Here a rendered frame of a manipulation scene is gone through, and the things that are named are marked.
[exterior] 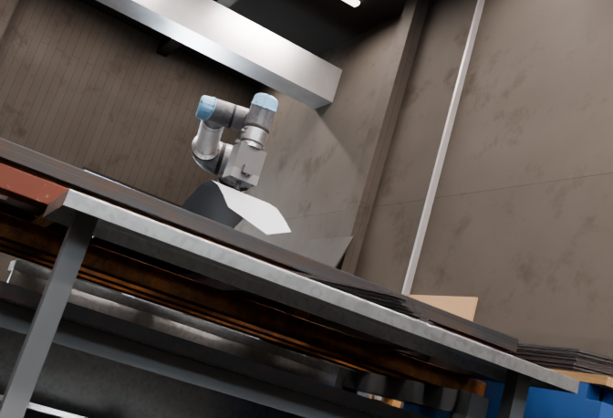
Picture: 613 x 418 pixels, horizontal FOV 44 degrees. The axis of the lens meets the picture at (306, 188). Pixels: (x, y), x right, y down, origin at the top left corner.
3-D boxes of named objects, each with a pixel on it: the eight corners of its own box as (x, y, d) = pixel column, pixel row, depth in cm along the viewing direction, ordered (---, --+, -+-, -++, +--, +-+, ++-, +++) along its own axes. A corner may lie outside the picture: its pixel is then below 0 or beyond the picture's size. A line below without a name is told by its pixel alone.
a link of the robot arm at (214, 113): (191, 140, 273) (205, 83, 228) (221, 149, 275) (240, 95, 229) (181, 169, 270) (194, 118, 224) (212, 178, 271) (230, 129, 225)
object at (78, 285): (372, 386, 275) (374, 378, 276) (13, 268, 227) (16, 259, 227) (345, 380, 293) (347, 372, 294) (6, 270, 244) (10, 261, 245)
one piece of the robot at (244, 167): (247, 127, 213) (229, 181, 209) (275, 140, 217) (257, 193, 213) (234, 132, 222) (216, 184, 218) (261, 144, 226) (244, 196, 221)
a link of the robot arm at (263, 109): (276, 106, 229) (282, 97, 221) (265, 140, 226) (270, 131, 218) (252, 97, 228) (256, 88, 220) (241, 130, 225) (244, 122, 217)
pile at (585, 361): (713, 417, 198) (717, 394, 199) (605, 375, 183) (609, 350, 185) (507, 383, 269) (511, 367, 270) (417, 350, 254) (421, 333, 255)
